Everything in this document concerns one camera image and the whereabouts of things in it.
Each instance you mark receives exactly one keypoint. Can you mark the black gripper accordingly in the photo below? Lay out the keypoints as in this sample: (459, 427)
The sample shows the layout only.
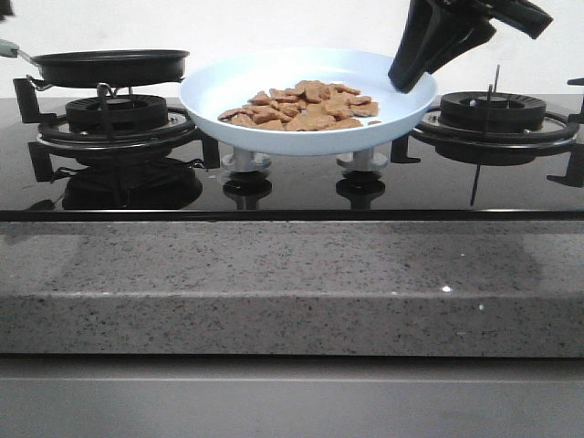
(436, 32)

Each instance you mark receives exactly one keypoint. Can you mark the brown meat pieces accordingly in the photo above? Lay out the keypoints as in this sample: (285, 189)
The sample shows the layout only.
(310, 105)

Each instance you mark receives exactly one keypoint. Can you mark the black frying pan mint handle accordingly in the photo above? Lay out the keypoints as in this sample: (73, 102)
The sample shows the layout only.
(116, 68)

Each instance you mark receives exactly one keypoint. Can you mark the black gas burner right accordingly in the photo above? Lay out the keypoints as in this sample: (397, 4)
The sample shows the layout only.
(502, 112)

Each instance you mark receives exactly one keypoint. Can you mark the black gas burner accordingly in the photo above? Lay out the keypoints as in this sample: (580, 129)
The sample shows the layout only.
(502, 112)
(126, 113)

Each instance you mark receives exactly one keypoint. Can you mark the black pan support right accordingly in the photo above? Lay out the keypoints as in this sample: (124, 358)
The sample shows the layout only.
(558, 134)

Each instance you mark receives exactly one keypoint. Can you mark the black pan support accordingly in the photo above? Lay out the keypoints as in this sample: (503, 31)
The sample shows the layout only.
(111, 149)
(558, 134)

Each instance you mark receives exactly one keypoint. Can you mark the silver stove knob right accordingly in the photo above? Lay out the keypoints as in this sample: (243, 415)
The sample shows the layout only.
(362, 161)

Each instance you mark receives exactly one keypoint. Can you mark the silver stove knob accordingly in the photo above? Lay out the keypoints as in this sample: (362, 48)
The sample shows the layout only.
(245, 161)
(362, 161)

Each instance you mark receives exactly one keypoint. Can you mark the silver stove knob left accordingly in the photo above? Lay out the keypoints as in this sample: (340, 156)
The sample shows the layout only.
(245, 161)

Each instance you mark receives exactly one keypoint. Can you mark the black pan support left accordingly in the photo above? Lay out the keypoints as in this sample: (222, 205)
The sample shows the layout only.
(111, 149)

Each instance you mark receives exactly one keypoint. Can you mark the black gas burner left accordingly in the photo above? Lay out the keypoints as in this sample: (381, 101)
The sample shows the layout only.
(126, 113)

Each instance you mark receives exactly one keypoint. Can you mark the black glass cooktop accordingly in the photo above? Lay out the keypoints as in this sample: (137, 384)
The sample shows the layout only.
(423, 182)

